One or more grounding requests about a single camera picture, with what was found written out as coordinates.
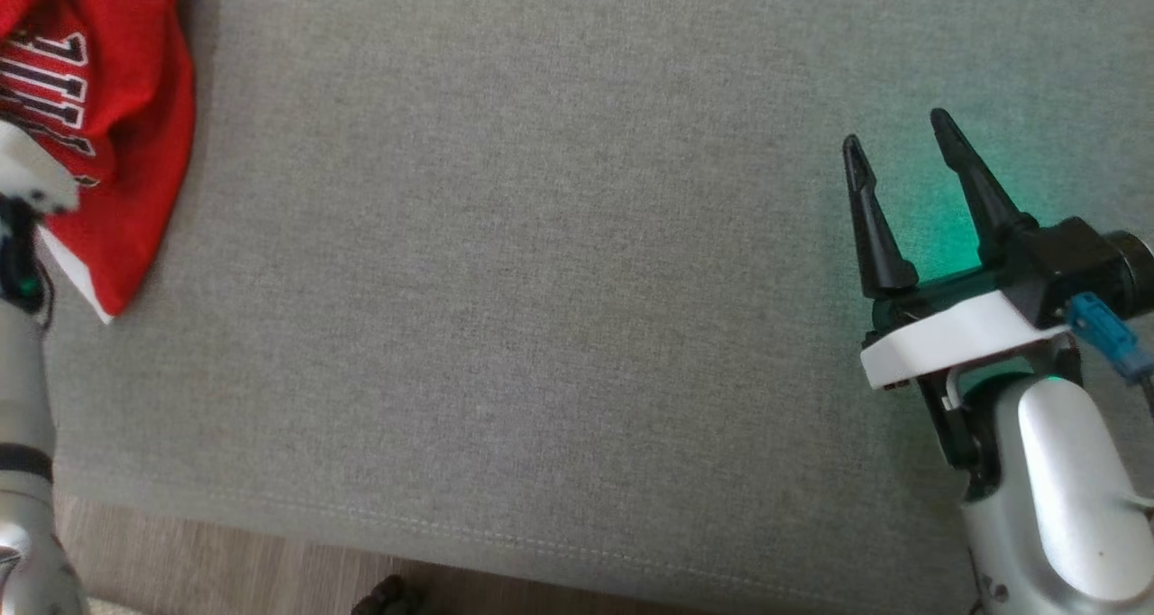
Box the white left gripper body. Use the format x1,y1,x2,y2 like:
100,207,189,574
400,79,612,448
0,119,79,318

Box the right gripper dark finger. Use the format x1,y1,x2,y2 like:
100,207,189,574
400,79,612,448
842,133,921,300
929,107,1040,270

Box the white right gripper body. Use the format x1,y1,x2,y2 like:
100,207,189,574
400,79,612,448
859,268,1083,500

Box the red shorts with white stripe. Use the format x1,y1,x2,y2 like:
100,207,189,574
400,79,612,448
36,0,197,326

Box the grey sofa ottoman seat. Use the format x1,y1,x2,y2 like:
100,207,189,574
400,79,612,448
41,0,1154,615

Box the blue right cable connector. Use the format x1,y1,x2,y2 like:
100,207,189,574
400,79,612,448
1067,292,1154,383

